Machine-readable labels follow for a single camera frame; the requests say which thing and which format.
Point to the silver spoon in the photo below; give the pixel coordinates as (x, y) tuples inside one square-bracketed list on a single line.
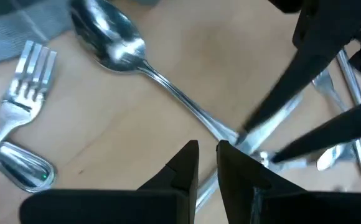
[(105, 34)]

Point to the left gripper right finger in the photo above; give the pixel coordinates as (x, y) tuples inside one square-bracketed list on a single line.
[(246, 193)]

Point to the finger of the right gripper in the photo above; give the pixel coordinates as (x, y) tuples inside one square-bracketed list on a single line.
[(323, 31), (339, 130)]

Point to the grey checked cloth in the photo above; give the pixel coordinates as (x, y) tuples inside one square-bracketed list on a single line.
[(12, 31)]

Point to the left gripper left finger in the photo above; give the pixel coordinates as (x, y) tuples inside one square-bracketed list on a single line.
[(180, 174)]

